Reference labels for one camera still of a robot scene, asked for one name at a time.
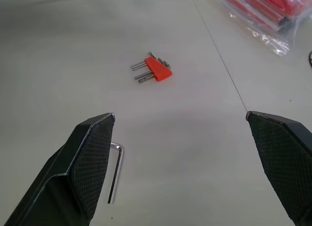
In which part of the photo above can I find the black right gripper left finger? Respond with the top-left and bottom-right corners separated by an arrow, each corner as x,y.
0,112 -> 116,226

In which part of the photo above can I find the clear plastic bag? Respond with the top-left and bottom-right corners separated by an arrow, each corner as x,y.
202,0 -> 312,57

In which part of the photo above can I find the orange bit holder with bits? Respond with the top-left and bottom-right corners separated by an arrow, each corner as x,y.
144,57 -> 173,82

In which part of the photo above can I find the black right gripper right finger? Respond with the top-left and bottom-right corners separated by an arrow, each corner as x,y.
245,110 -> 312,226

